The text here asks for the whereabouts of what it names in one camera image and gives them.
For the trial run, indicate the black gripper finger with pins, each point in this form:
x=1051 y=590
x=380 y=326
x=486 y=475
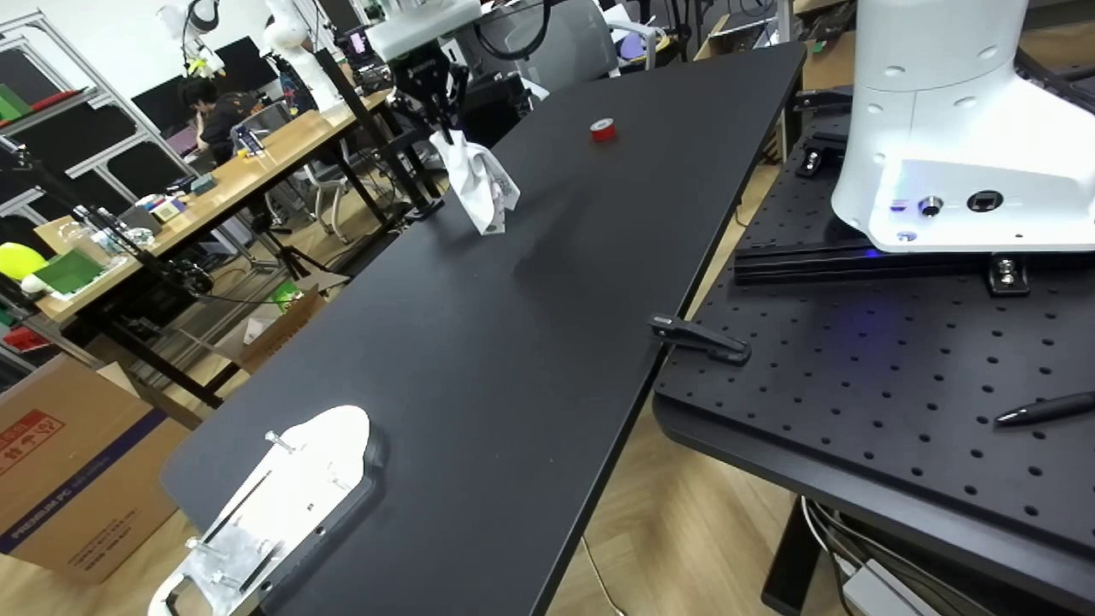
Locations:
x=439 y=120
x=459 y=112

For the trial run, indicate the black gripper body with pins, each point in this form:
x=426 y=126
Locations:
x=432 y=81

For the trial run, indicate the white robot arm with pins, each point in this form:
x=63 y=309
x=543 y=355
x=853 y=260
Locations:
x=949 y=148

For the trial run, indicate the green object on bench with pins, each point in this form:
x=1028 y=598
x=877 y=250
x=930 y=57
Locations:
x=71 y=273

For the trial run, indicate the red tape roll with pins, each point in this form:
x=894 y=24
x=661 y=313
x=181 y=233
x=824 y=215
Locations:
x=605 y=130

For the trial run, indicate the black clamp lever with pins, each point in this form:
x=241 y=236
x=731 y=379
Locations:
x=703 y=341

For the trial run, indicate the wooden workbench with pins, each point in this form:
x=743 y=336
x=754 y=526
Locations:
x=234 y=182

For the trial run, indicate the cardboard box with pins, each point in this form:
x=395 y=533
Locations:
x=80 y=470

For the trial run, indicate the black perforated breadboard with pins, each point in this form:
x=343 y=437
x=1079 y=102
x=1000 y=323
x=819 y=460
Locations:
x=881 y=395

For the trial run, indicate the black pen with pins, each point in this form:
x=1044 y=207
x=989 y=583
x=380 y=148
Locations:
x=1047 y=407

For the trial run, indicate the black camera stand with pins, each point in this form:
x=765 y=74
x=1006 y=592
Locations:
x=385 y=135

